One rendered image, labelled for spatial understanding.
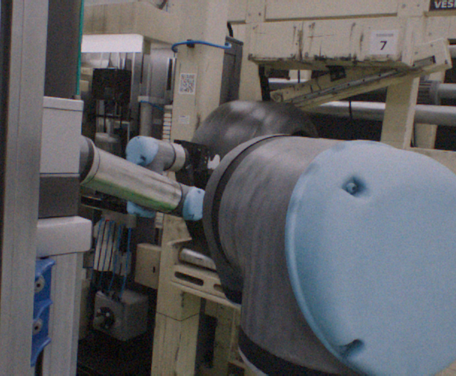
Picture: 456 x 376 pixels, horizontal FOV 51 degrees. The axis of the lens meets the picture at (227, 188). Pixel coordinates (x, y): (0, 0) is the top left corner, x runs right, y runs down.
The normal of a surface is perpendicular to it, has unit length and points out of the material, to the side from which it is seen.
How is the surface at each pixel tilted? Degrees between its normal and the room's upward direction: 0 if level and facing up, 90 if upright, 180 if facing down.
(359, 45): 90
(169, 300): 90
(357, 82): 90
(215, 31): 90
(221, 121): 46
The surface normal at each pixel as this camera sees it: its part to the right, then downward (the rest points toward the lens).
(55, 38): 0.74, 0.15
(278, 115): 0.43, -0.54
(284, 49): -0.55, 0.05
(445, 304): 0.39, 0.02
